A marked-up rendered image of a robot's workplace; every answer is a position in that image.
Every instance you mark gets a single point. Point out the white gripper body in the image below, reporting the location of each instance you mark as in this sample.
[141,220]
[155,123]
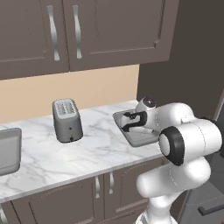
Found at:
[140,130]

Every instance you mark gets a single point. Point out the brown base cupboard door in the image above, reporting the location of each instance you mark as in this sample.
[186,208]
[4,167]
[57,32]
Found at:
[64,201]
[125,189]

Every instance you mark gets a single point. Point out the grey toaster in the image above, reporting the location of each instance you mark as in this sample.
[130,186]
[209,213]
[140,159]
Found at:
[67,122]

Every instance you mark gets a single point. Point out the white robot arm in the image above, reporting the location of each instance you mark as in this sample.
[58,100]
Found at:
[189,137]

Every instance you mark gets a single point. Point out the brown wall cupboard door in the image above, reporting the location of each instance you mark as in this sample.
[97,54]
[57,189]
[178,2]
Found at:
[26,35]
[122,29]

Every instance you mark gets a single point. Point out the grey tupperware container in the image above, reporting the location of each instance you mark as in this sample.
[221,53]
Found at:
[137,139]
[8,150]

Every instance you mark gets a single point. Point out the tall dark brown cupboard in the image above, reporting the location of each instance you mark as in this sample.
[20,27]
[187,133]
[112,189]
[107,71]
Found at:
[189,52]

